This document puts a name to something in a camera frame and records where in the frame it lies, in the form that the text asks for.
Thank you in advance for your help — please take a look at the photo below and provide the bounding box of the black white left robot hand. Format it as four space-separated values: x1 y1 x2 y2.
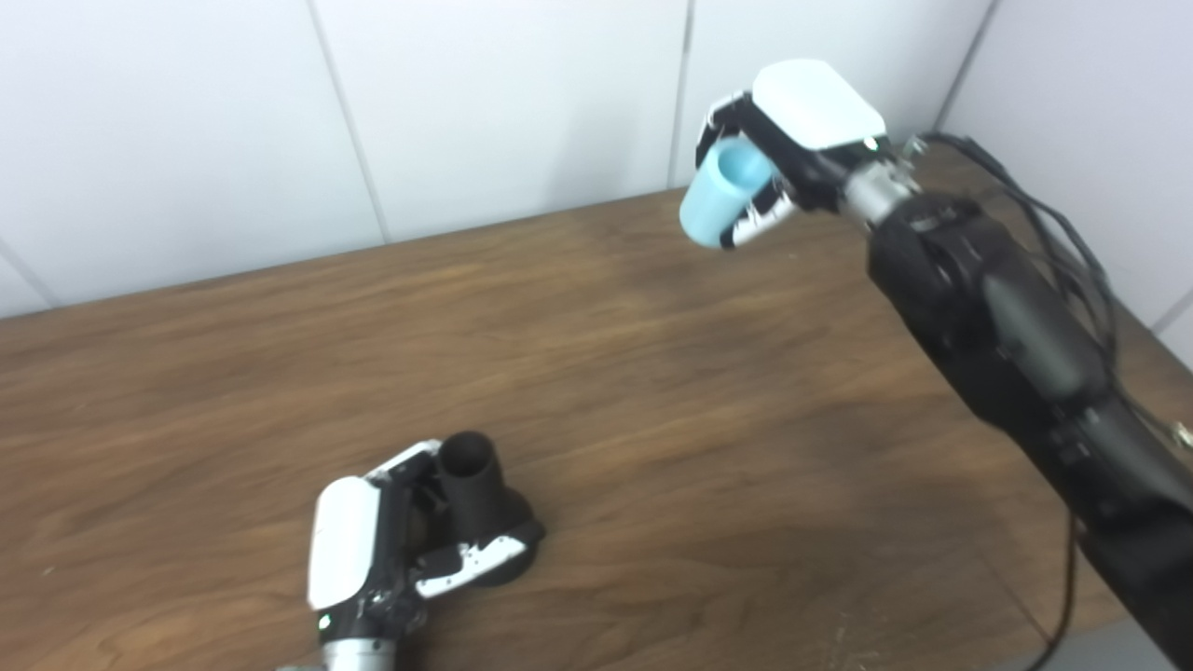
307 440 546 644

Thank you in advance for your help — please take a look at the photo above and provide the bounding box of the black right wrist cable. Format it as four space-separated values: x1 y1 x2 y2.
897 131 1193 671

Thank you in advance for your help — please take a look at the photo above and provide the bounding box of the black funnel-shaped nozzle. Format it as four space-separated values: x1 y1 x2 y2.
436 431 540 588

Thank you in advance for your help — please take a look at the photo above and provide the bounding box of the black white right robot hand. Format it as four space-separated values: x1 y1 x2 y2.
697 59 888 251

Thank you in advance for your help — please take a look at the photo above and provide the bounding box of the light-blue hose piece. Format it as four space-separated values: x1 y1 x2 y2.
679 138 776 250

